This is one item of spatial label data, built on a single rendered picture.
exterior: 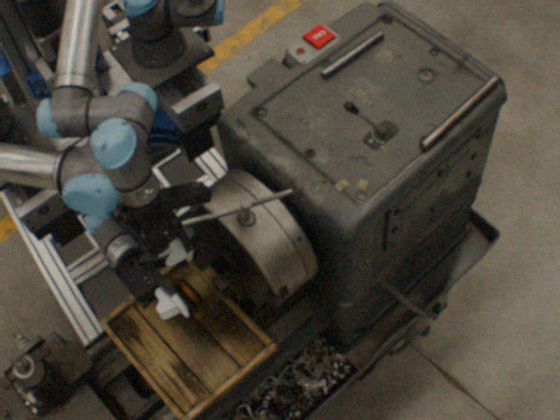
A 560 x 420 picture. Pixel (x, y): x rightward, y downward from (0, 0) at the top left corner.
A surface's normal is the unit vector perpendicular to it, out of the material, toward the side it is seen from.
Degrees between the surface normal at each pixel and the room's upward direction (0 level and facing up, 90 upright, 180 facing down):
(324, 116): 0
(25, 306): 0
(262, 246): 36
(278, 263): 54
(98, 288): 0
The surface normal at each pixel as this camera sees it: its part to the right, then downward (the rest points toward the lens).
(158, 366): -0.08, -0.50
